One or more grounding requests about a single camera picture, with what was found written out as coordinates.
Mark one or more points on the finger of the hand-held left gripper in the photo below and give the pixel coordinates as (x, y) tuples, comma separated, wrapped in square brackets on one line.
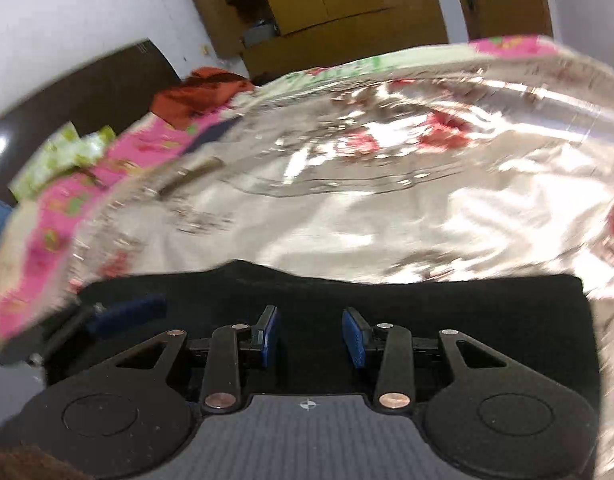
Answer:
[(129, 312)]

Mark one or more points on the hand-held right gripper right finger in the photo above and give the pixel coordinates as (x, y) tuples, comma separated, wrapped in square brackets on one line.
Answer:
[(355, 337)]

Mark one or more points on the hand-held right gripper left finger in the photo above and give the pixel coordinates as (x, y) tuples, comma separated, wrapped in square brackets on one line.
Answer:
[(270, 336)]

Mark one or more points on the black pants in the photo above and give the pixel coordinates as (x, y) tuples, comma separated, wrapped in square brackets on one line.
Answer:
[(437, 320)]

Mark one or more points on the brown fuzzy cloth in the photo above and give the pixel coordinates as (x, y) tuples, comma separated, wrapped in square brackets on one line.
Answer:
[(32, 465)]

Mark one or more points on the white floral blanket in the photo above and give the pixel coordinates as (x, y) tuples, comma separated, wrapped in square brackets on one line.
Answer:
[(367, 200)]

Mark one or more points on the dark blue cloth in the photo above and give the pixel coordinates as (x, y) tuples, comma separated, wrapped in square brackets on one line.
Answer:
[(212, 135)]

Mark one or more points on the dark wooden headboard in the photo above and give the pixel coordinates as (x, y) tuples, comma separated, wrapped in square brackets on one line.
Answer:
[(62, 100)]

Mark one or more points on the red cloth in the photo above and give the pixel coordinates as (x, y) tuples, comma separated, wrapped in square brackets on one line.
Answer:
[(197, 95)]

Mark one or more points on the grey box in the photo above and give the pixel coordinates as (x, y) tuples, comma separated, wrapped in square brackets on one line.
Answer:
[(259, 34)]

